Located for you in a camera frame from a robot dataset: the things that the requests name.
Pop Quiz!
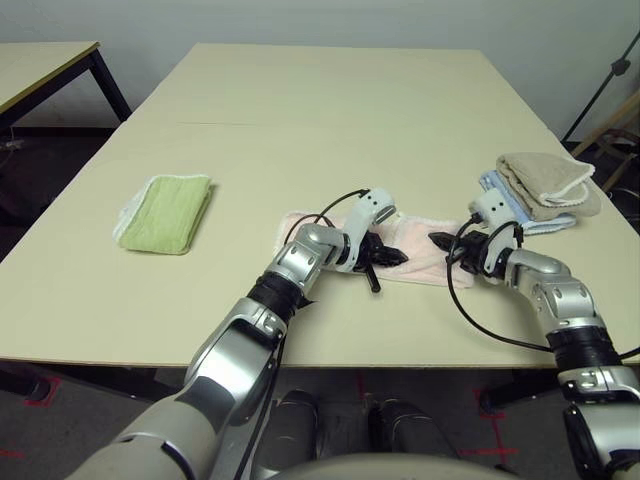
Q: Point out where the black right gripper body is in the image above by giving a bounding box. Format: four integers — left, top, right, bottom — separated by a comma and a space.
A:
452, 230, 501, 279

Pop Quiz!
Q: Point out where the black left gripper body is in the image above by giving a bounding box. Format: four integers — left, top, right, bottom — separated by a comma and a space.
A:
355, 232, 384, 295

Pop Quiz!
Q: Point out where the pink embroidered towel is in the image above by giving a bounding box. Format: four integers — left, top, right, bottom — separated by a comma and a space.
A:
273, 210, 475, 290

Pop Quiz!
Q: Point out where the light blue folded towel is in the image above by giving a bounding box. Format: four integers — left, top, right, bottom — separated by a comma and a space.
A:
479, 170, 576, 236

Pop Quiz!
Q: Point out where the beige folded towel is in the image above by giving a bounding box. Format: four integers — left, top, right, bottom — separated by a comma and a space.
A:
494, 152, 604, 220

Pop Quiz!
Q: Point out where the green folded towel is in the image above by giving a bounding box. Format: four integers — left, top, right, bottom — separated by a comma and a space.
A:
112, 173, 219, 255

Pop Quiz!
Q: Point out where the robot right leg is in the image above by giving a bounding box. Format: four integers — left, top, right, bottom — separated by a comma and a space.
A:
367, 397, 459, 459

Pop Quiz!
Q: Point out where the black stand pole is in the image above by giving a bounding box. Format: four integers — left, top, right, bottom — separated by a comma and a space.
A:
562, 37, 640, 144

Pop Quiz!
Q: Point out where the beige robot torso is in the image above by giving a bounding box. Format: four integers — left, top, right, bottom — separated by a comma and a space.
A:
272, 452, 521, 480

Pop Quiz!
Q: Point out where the side table with black legs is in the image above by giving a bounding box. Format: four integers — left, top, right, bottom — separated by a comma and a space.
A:
0, 41, 134, 131

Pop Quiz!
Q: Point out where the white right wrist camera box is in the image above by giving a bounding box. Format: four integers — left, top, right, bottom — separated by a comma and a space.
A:
468, 188, 524, 279

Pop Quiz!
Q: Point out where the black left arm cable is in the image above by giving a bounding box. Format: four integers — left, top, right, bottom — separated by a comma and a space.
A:
234, 188, 371, 480

